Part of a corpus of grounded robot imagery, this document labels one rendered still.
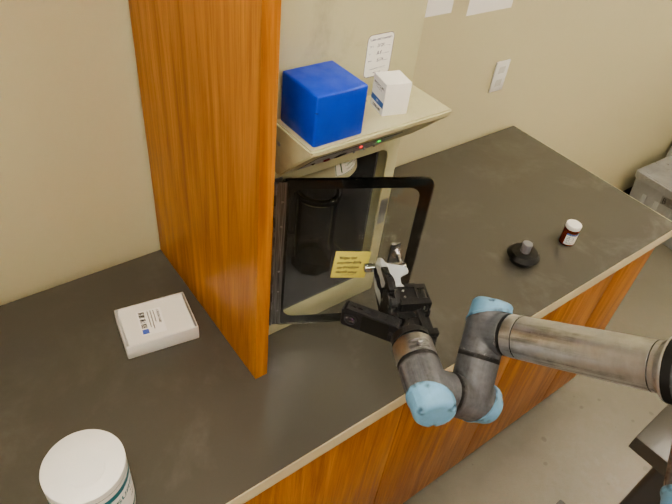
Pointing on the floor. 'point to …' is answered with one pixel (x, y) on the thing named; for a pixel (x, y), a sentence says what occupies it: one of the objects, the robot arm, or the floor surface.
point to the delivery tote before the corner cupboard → (655, 188)
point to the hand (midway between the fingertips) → (376, 267)
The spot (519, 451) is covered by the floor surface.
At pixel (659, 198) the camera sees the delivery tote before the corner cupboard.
